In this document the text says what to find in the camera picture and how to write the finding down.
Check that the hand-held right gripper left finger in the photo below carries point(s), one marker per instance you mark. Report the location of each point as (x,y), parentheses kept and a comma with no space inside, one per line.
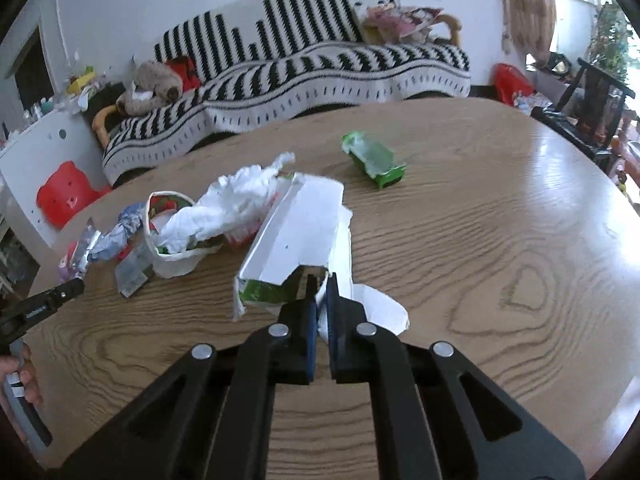
(312,342)

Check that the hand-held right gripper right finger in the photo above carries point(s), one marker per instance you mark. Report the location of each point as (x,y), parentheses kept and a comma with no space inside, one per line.
(334,345)

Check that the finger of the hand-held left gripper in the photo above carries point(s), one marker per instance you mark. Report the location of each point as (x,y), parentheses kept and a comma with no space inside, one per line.
(55,298)

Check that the torn white green carton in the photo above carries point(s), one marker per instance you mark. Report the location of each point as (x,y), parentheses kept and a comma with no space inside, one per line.
(300,230)

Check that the person's left hand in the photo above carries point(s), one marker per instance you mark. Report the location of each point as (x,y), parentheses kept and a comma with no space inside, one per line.
(27,384)

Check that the silver red snack wrapper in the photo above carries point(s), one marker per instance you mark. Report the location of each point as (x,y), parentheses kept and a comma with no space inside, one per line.
(80,255)

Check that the clear plastic packet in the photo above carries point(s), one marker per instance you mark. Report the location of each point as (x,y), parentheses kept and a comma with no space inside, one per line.
(132,272)

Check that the crumpled foil wrapper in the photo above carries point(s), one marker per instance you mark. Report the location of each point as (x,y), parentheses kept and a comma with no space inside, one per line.
(117,235)

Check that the red bear cushion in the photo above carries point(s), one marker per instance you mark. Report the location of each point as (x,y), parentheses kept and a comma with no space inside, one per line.
(65,195)

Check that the white printed paper bowl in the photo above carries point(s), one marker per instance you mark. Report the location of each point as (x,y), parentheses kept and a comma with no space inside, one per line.
(172,265)

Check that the red printed paper cup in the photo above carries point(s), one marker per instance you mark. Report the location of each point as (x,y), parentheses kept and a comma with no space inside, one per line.
(240,237)

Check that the white cabinet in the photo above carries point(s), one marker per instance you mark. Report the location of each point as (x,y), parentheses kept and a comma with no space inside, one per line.
(30,160)

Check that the crumpled white tissue paper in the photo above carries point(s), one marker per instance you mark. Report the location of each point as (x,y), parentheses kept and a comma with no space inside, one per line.
(220,210)

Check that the rattan sofa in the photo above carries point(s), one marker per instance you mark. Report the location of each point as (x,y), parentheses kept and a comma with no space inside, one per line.
(100,120)

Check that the torn green carton piece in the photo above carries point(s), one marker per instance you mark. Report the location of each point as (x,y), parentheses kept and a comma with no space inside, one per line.
(372,160)

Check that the yellow toy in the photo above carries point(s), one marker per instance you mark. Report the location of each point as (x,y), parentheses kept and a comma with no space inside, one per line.
(80,80)

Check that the brown teddy bear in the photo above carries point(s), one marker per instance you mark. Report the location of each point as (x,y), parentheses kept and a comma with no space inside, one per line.
(155,80)

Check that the scattered papers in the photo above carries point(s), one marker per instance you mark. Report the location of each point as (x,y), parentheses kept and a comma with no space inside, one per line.
(525,100)

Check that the red plastic bag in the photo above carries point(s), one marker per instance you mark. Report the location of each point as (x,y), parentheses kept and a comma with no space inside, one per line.
(510,82)

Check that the black wooden chair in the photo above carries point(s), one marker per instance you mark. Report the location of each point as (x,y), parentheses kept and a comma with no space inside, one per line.
(595,95)

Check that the patterned curtain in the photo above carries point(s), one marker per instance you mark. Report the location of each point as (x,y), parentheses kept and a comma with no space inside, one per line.
(530,5)

